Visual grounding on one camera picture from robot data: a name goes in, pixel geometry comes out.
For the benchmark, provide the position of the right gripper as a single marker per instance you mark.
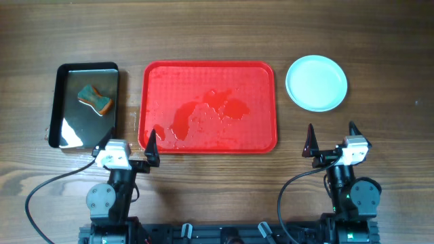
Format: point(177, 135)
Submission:
point(311, 150)

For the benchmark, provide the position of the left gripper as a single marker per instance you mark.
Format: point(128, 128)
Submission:
point(136, 164)

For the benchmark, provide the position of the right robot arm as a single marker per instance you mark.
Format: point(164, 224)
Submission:
point(355, 200)

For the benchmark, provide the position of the black mounting rail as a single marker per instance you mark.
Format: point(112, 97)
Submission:
point(297, 232)

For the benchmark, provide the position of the green orange sponge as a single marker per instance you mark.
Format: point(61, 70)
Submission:
point(90, 96)

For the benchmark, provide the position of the light blue plate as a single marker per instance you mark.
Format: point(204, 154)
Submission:
point(316, 83)

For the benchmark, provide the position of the black tray with water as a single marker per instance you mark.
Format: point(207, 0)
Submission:
point(74, 124)

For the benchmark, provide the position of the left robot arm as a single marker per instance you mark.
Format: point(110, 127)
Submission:
point(109, 203)

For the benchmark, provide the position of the red plastic tray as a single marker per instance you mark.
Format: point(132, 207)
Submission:
point(209, 107)

